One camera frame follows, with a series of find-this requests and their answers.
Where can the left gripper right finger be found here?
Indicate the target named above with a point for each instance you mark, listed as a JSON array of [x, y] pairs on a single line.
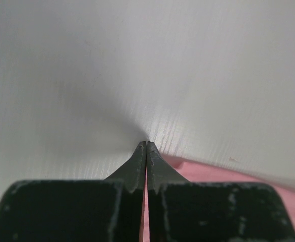
[[181, 210]]

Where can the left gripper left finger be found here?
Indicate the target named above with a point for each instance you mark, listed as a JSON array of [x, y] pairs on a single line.
[[110, 209]]

